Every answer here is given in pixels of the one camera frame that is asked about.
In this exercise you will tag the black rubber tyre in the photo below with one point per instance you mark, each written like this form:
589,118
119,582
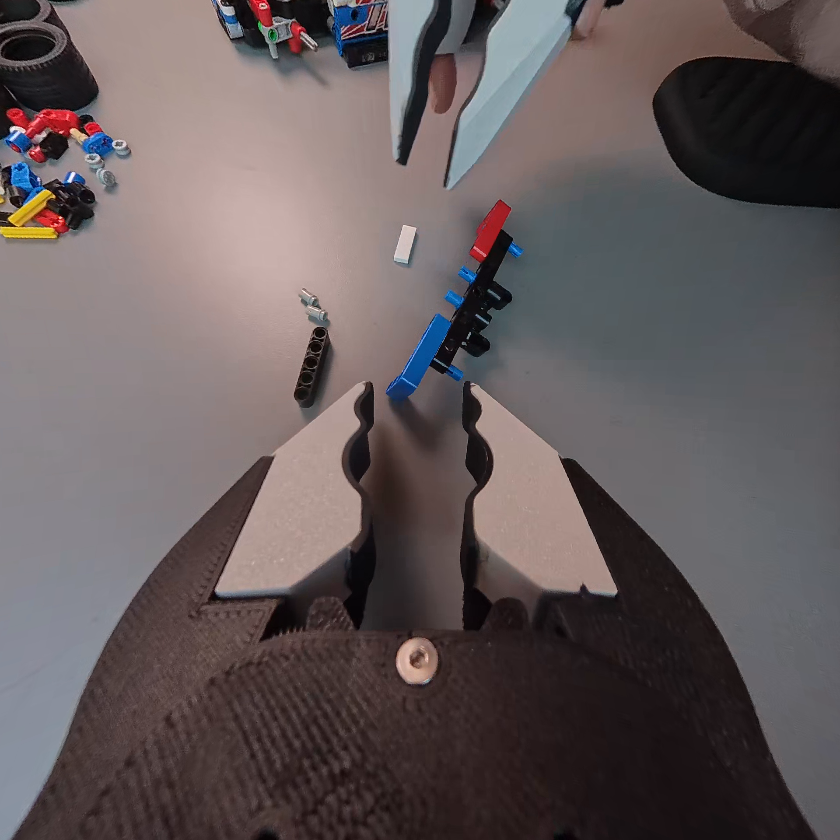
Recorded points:
72,85
52,19

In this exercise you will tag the black beam assembly blue pins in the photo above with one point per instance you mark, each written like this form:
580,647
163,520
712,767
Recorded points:
472,315

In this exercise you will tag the black five-hole beam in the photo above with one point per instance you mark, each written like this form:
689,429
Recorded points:
313,367

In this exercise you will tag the pile of mixed small bricks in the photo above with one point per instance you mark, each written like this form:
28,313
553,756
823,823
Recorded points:
52,177

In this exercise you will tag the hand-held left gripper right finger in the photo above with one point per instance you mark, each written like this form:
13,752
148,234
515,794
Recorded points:
538,518

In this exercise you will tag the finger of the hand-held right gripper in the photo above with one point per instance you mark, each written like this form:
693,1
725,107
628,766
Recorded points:
525,52
407,65

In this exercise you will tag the black padded armrest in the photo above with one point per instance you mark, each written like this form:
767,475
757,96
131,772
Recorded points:
754,131

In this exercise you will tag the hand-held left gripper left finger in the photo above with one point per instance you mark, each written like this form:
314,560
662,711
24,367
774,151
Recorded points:
295,518

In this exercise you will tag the toy race car model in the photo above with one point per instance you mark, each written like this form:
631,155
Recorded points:
295,19

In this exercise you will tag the person's right hand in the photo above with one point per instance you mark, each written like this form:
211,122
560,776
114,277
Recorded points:
444,85

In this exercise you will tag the short white tile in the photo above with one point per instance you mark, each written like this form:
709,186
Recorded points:
405,244

